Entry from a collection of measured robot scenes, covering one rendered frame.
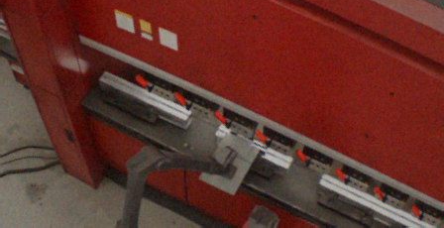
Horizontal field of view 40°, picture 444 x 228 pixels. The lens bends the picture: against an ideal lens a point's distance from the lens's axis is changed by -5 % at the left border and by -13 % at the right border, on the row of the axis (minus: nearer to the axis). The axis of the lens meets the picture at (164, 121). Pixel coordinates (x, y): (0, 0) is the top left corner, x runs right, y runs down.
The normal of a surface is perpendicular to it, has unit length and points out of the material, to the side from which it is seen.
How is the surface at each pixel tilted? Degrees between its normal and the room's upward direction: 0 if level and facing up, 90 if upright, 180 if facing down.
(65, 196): 0
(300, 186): 0
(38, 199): 0
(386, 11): 90
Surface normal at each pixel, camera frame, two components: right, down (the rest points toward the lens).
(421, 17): -0.06, -0.51
